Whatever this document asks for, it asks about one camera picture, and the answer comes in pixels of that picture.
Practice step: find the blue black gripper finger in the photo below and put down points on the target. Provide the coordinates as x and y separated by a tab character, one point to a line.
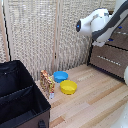
120	27
110	40

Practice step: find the black fabric storage box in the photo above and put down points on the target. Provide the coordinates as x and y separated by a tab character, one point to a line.
20	100

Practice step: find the yellow plastic bowl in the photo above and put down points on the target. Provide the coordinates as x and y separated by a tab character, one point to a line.
68	86

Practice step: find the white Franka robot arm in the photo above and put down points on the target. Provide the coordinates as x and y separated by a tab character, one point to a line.
95	21

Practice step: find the colourful orange snack packet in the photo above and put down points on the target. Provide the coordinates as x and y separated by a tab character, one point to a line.
46	81

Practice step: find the dark brown drawer cabinet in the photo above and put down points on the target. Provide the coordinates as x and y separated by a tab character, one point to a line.
91	55

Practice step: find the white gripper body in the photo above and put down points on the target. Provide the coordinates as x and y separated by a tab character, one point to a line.
100	40

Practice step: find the beige woven folding screen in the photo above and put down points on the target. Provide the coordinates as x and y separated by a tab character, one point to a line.
30	33

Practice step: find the blue plastic bowl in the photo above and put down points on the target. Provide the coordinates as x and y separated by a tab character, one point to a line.
60	76

